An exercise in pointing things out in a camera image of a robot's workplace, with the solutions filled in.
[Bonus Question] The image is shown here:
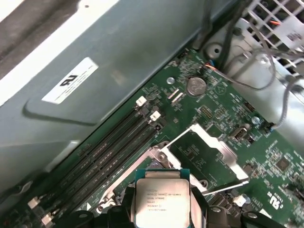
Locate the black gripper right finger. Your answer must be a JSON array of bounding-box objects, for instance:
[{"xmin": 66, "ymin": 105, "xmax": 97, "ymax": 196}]
[{"xmin": 189, "ymin": 184, "xmax": 274, "ymax": 228}]

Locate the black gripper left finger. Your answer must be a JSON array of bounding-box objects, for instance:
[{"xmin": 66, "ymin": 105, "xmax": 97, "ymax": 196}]
[{"xmin": 71, "ymin": 186, "xmax": 136, "ymax": 228}]

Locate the CPU with silver top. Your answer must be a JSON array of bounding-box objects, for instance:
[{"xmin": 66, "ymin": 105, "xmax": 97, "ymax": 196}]
[{"xmin": 134, "ymin": 168, "xmax": 191, "ymax": 228}]

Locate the metal socket cover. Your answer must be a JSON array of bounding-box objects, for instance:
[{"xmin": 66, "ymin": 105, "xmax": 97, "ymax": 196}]
[{"xmin": 162, "ymin": 123, "xmax": 250, "ymax": 197}]

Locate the RAM slot black clip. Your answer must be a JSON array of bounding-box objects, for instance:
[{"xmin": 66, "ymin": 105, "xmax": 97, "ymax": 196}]
[
  {"xmin": 35, "ymin": 105, "xmax": 152, "ymax": 220},
  {"xmin": 68, "ymin": 120, "xmax": 167, "ymax": 214}
]

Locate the RAM slot white clip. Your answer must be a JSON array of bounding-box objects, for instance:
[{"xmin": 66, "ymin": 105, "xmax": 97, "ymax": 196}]
[
  {"xmin": 27, "ymin": 96, "xmax": 147, "ymax": 211},
  {"xmin": 41, "ymin": 111, "xmax": 162, "ymax": 226}
]

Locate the CPU socket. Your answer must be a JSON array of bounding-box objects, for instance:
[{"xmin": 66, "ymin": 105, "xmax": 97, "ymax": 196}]
[{"xmin": 96, "ymin": 146, "xmax": 209, "ymax": 214}]

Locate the black square chip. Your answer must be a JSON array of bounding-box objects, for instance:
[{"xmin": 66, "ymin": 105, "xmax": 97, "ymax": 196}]
[{"xmin": 275, "ymin": 158, "xmax": 291, "ymax": 173}]

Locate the metal USB port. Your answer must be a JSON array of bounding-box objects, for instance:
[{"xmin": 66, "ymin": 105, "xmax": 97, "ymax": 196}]
[{"xmin": 229, "ymin": 127, "xmax": 247, "ymax": 144}]

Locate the green motherboard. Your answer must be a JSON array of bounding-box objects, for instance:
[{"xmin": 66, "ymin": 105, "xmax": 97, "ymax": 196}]
[{"xmin": 9, "ymin": 48, "xmax": 304, "ymax": 228}]

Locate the silver coin battery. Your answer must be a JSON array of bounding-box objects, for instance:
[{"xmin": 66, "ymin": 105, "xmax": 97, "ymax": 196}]
[{"xmin": 186, "ymin": 75, "xmax": 207, "ymax": 96}]

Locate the white case label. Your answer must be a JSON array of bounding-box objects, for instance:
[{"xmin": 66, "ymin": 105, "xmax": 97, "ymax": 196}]
[{"xmin": 42, "ymin": 56, "xmax": 99, "ymax": 105}]

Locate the black PC case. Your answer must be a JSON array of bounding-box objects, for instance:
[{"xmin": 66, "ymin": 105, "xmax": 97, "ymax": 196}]
[{"xmin": 0, "ymin": 0, "xmax": 304, "ymax": 198}]

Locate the silver drive cage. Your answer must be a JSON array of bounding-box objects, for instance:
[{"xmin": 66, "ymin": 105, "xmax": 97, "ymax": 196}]
[{"xmin": 235, "ymin": 0, "xmax": 304, "ymax": 79}]

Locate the grey twisted wire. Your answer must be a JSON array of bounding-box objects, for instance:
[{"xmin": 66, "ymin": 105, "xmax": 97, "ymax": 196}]
[
  {"xmin": 270, "ymin": 71, "xmax": 304, "ymax": 130},
  {"xmin": 209, "ymin": 49, "xmax": 276, "ymax": 91}
]

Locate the black cable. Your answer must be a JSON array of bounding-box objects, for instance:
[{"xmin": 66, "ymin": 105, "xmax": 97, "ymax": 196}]
[{"xmin": 220, "ymin": 11, "xmax": 240, "ymax": 72}]

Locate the dark flat ribbon cable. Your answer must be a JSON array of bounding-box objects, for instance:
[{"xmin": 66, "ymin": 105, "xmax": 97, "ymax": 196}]
[{"xmin": 198, "ymin": 0, "xmax": 214, "ymax": 48}]

